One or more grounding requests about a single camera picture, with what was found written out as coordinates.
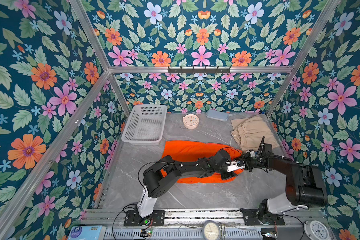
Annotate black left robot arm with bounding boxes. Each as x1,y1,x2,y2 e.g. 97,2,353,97
137,149,244,218

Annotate grey-blue pencil case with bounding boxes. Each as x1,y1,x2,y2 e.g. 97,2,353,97
206,109,229,122

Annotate blue tissue pack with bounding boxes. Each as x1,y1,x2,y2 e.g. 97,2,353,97
68,226,107,240

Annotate beige drawstring shorts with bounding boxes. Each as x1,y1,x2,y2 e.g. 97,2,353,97
231,116,280,152

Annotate white round corner clock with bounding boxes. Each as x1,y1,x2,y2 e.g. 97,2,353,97
304,220,332,240

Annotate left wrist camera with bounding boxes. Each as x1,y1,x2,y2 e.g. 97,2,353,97
227,161,246,172

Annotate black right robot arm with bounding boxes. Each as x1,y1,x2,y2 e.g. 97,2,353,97
244,143,328,225

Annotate pink round alarm clock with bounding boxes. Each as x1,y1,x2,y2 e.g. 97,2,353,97
183,114,200,130

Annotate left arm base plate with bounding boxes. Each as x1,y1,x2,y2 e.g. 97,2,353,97
124,210,165,227

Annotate beige round front clock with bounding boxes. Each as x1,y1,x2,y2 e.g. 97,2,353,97
202,220,222,240

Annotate orange shorts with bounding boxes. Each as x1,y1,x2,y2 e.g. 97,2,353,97
162,140,242,184

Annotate black wall hook rail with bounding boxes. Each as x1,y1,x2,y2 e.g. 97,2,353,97
167,66,231,75

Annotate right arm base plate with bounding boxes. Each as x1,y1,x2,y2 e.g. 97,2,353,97
240,209,285,226

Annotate white plastic laundry basket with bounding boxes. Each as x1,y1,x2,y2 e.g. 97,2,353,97
122,104,167,146

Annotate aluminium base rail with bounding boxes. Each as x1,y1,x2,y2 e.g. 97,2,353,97
81,207,336,240

